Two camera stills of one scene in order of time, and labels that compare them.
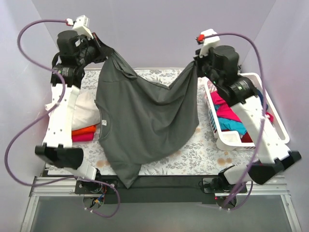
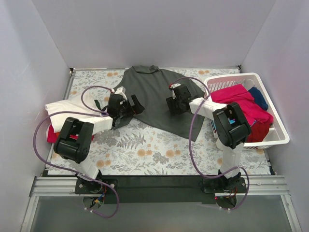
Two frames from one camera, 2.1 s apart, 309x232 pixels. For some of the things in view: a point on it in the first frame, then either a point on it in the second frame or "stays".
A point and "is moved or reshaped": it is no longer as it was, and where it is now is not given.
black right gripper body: [200, 64] -> [170, 105]
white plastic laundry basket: [232, 140] stays
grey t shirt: [142, 123] is moved or reshaped
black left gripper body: [101, 50] -> [130, 106]
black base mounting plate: [160, 190] stays
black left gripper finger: [105, 50] -> [137, 108]
